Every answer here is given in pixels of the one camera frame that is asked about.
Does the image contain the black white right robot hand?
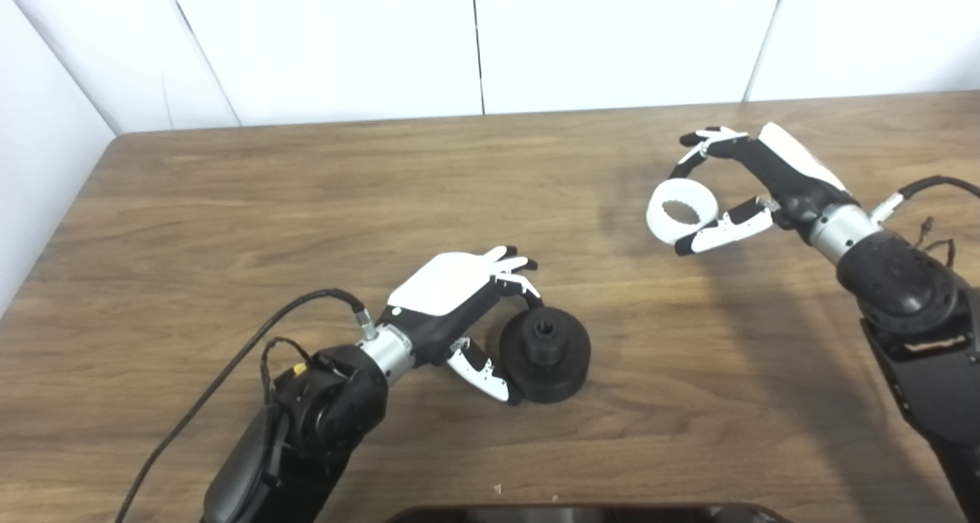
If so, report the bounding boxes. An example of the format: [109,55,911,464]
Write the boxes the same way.
[671,122,862,257]

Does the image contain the white plastic ring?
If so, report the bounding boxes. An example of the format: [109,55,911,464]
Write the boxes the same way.
[645,178,720,246]

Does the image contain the thin black wire loop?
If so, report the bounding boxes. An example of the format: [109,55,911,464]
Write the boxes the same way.
[913,217,958,267]

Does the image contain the round black plastic part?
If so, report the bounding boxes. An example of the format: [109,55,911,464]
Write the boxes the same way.
[499,307,592,404]

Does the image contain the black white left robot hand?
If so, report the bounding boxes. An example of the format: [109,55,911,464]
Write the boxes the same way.
[383,245,546,404]

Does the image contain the thin wire with yellow tag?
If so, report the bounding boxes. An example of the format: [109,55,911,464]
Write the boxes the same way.
[259,336,311,409]

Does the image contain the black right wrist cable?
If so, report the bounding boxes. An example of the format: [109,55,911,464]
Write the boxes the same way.
[873,175,980,225]

